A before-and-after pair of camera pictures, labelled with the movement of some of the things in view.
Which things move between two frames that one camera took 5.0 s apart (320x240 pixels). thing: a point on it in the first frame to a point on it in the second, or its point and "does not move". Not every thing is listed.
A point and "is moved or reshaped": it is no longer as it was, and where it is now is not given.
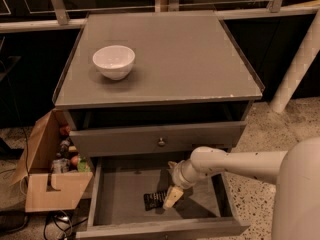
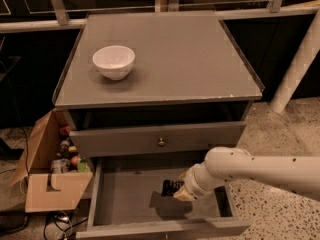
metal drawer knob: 161,143 does not move
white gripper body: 179,176 to 189,184
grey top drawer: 161,139 does not move
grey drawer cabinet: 155,84 does not move
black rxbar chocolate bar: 154,200 is moved or reshaped
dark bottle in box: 65,148 does not move
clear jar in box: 61,165 does not move
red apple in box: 74,160 does not move
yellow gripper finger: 172,164 to 183,175
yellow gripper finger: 174,194 to 183,195
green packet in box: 82,166 does not move
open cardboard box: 49,190 does not move
